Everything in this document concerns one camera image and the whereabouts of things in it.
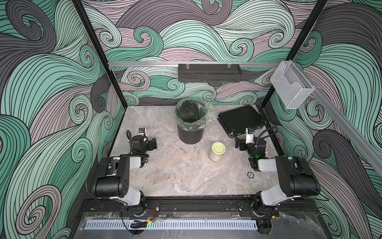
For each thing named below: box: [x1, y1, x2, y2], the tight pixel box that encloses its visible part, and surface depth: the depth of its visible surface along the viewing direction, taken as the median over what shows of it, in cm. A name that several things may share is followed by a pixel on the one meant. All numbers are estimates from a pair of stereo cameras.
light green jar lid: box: [211, 141, 226, 155], surface depth 84 cm
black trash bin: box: [177, 124, 205, 145], surface depth 102 cm
